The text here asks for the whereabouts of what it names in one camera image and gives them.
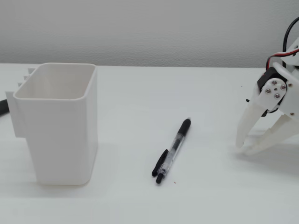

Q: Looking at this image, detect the black cable on table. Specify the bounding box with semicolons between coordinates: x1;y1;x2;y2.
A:
0;98;10;116

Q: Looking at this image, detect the black clear retractable pen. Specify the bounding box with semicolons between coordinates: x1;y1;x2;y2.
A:
151;117;192;185

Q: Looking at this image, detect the red white black servo wire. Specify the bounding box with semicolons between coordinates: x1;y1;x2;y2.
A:
265;49;299;71

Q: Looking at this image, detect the white plastic pen holder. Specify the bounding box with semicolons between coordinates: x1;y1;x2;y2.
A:
6;62;98;186

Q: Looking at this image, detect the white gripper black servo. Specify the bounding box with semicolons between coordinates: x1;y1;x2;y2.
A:
235;61;299;156

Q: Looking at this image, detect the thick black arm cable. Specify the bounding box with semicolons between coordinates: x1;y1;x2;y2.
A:
283;17;299;52

